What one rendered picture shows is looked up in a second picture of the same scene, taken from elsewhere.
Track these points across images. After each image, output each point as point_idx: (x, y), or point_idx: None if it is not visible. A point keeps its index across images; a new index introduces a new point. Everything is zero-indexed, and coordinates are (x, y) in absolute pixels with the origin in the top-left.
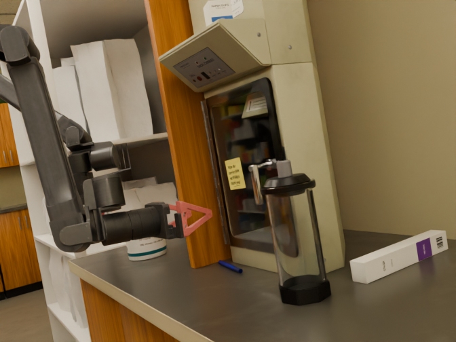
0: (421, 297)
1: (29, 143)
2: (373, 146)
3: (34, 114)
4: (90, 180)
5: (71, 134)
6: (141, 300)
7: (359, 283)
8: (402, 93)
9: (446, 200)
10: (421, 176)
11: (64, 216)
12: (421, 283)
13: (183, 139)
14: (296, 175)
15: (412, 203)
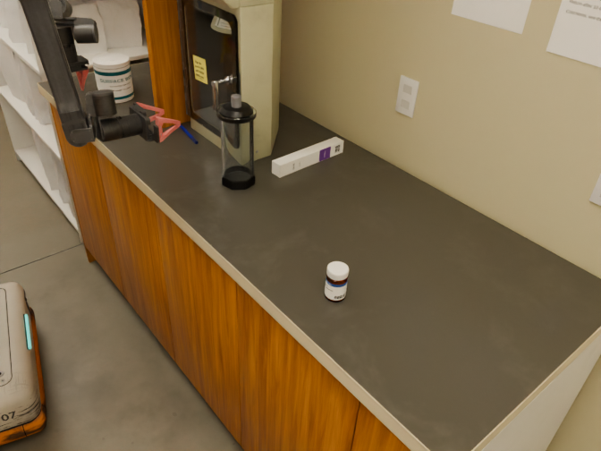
0: (305, 198)
1: None
2: (317, 50)
3: (43, 38)
4: (90, 95)
5: (55, 6)
6: (120, 159)
7: (275, 176)
8: (346, 20)
9: (354, 112)
10: (344, 89)
11: (72, 121)
12: (310, 185)
13: (157, 21)
14: (243, 109)
15: (334, 104)
